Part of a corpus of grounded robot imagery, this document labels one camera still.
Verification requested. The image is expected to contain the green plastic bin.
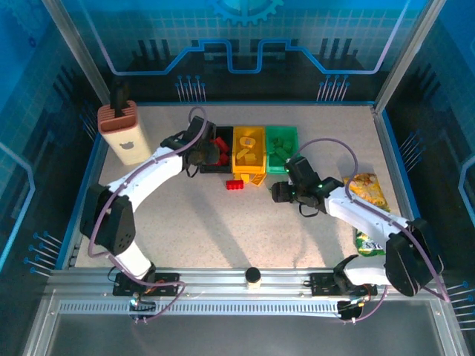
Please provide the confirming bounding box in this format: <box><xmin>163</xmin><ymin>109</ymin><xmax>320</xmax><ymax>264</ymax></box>
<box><xmin>264</xmin><ymin>126</ymin><xmax>300</xmax><ymax>175</ymax></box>

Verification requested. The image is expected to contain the black plastic bin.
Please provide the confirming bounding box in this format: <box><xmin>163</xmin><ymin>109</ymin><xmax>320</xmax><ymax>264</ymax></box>
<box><xmin>199</xmin><ymin>125</ymin><xmax>235</xmax><ymax>175</ymax></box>

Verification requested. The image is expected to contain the yellow plastic bin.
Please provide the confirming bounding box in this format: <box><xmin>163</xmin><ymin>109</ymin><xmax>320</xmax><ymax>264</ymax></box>
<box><xmin>232</xmin><ymin>126</ymin><xmax>268</xmax><ymax>175</ymax></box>

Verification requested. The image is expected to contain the yellow snack bag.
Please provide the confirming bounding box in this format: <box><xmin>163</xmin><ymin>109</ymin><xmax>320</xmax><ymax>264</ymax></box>
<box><xmin>343</xmin><ymin>173</ymin><xmax>393</xmax><ymax>214</ymax></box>

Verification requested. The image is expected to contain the black capped cream jar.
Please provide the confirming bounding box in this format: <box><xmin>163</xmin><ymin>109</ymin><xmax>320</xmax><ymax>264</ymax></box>
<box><xmin>244</xmin><ymin>266</ymin><xmax>263</xmax><ymax>289</ymax></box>

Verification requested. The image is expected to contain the green snack bag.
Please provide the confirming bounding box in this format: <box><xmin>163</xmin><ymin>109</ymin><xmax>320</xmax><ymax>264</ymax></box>
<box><xmin>353</xmin><ymin>226</ymin><xmax>390</xmax><ymax>257</ymax></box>

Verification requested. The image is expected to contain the blue circuit pattern backdrop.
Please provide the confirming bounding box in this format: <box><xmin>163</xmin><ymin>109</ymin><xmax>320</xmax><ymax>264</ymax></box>
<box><xmin>61</xmin><ymin>0</ymin><xmax>424</xmax><ymax>103</ymax></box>

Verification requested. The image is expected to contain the aluminium side rail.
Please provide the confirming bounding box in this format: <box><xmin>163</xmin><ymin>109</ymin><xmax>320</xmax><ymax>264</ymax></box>
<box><xmin>370</xmin><ymin>105</ymin><xmax>428</xmax><ymax>268</ymax></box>

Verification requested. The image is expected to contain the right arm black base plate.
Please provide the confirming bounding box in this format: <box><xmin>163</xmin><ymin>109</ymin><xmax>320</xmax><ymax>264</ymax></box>
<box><xmin>309</xmin><ymin>271</ymin><xmax>379</xmax><ymax>297</ymax></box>

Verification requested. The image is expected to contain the black utensil handle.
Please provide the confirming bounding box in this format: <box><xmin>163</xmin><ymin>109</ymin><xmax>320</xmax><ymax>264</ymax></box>
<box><xmin>110</xmin><ymin>79</ymin><xmax>131</xmax><ymax>119</ymax></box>

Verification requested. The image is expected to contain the aluminium front rail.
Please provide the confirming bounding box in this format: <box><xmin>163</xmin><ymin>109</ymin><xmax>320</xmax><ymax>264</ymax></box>
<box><xmin>46</xmin><ymin>267</ymin><xmax>446</xmax><ymax>297</ymax></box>

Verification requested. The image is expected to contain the slotted cable duct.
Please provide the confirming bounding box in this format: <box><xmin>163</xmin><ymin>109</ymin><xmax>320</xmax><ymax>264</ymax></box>
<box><xmin>58</xmin><ymin>300</ymin><xmax>344</xmax><ymax>315</ymax></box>

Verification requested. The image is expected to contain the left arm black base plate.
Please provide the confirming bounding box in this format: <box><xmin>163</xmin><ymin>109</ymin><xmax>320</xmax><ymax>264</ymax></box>
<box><xmin>112</xmin><ymin>272</ymin><xmax>183</xmax><ymax>297</ymax></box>

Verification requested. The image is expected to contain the aluminium enclosure post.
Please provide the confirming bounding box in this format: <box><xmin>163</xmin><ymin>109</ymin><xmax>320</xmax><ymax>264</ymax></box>
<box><xmin>39</xmin><ymin>0</ymin><xmax>111</xmax><ymax>107</ymax></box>
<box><xmin>373</xmin><ymin>0</ymin><xmax>446</xmax><ymax>114</ymax></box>

